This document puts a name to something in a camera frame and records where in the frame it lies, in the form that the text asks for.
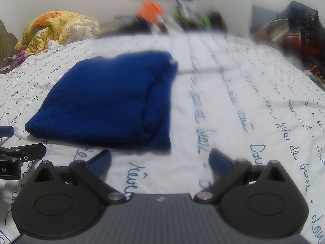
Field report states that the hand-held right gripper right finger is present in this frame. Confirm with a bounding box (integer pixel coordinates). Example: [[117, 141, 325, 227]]
[[193, 148, 291, 204]]

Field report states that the black cloth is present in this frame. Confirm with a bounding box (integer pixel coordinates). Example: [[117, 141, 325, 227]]
[[114, 16, 153, 34]]

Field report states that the green plastic bag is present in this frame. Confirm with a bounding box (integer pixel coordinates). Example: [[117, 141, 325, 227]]
[[174, 6, 186, 23]]

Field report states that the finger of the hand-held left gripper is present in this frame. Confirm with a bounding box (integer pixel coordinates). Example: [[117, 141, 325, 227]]
[[0, 144, 47, 163], [0, 126, 15, 138]]

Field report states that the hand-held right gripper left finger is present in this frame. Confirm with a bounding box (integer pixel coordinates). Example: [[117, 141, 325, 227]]
[[33, 149, 127, 204]]

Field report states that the dark camouflage bag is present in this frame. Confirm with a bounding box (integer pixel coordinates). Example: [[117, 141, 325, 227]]
[[207, 11, 228, 31]]

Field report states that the yellow quilt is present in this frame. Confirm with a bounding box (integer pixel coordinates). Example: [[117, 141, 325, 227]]
[[15, 11, 102, 58]]

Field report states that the pile of dark clothes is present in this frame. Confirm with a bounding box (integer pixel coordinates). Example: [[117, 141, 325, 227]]
[[250, 1, 325, 82]]

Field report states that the brown headboard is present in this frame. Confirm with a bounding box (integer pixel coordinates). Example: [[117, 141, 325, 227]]
[[0, 19, 19, 61]]

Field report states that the purple cloth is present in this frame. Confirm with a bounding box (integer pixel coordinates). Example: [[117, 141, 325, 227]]
[[0, 44, 28, 74]]

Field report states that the blue sweater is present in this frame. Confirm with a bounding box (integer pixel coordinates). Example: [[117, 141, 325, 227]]
[[25, 51, 179, 150]]

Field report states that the floral patterned bag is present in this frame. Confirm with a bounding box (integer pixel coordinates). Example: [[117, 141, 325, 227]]
[[175, 0, 201, 23]]

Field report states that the grey panel board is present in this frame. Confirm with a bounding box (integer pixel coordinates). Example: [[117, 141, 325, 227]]
[[250, 4, 280, 38]]

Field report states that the white printed bed sheet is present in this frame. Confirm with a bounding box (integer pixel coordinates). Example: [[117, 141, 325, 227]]
[[0, 30, 325, 244]]

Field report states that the orange plastic bag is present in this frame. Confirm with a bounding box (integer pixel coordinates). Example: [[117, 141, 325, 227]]
[[134, 1, 164, 23]]

